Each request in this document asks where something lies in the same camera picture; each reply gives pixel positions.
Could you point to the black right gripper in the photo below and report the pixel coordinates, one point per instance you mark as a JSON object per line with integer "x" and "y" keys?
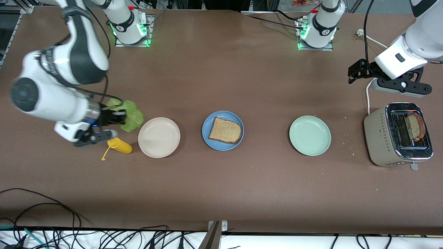
{"x": 108, "y": 118}

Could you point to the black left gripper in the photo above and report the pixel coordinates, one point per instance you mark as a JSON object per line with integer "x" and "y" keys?
{"x": 367, "y": 68}

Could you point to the green lettuce leaf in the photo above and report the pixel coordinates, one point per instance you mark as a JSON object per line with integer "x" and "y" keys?
{"x": 135, "y": 119}

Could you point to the brown bread slice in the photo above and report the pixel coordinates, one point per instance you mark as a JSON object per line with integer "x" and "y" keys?
{"x": 415, "y": 126}
{"x": 225, "y": 130}

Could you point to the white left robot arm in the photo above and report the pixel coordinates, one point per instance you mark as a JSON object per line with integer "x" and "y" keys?
{"x": 325, "y": 20}

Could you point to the beige round plate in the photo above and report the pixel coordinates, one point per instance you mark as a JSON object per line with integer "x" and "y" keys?
{"x": 159, "y": 138}

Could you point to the pale green round plate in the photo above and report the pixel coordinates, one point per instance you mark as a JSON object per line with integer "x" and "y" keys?
{"x": 310, "y": 135}

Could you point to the blue round plate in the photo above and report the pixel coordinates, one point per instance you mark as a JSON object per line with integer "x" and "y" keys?
{"x": 221, "y": 147}

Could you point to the yellow mustard squeeze bottle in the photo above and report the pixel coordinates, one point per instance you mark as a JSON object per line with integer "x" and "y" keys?
{"x": 121, "y": 146}

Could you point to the beige chrome toaster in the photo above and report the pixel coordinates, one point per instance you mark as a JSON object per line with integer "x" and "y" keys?
{"x": 379, "y": 138}

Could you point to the orange snack packet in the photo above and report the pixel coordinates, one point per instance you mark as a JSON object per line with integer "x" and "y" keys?
{"x": 301, "y": 2}

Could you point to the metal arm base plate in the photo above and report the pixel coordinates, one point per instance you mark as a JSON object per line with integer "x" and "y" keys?
{"x": 151, "y": 34}
{"x": 311, "y": 49}

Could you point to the aluminium frame rail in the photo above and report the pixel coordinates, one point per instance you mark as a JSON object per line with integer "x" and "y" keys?
{"x": 356, "y": 6}
{"x": 22, "y": 8}

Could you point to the grey metal bracket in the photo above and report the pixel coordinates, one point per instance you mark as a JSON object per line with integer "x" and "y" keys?
{"x": 215, "y": 235}

